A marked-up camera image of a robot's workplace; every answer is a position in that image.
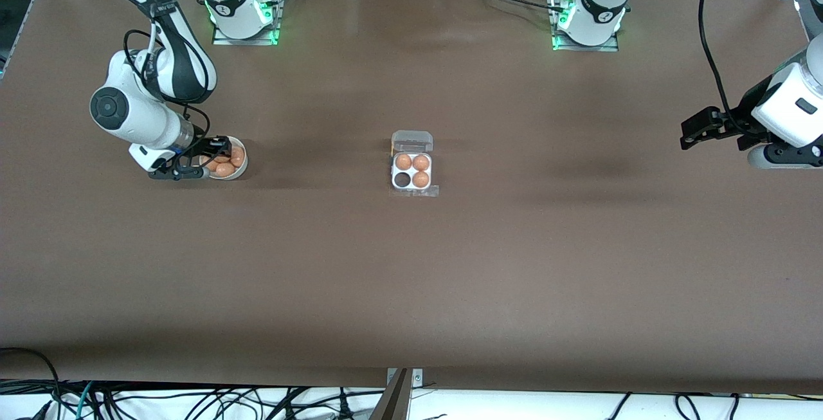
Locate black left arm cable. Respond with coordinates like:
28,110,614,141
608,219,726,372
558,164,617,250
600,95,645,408
699,0,746,118

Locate tangled black floor cables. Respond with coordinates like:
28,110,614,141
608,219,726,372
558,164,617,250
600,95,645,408
0,378,386,420

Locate black looped floor cable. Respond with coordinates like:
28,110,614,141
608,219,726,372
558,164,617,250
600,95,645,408
0,347,62,420

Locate small metal bracket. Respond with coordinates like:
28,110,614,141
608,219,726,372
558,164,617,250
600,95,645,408
386,368,424,390

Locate white round bowl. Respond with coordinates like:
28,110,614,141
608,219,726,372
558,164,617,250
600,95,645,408
203,136,249,181

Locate clear plastic egg box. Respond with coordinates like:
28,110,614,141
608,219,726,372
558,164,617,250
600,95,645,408
389,131,440,198

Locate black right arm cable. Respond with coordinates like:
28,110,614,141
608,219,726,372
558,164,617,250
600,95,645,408
122,26,214,139

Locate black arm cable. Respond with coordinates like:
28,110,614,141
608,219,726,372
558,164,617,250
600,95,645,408
122,26,214,139
699,0,746,118

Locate teal floor cable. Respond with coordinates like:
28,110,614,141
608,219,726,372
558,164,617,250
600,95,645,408
61,381,95,420

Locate dark metal bar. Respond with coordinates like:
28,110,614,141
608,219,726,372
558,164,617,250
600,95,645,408
368,369,410,420

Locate brown table cover sheet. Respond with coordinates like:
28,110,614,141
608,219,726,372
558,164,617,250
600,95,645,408
0,0,823,396

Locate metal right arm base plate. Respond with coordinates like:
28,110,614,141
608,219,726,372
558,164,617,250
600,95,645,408
212,0,282,46

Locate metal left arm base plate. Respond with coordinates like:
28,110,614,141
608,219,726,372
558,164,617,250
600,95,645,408
548,0,620,52

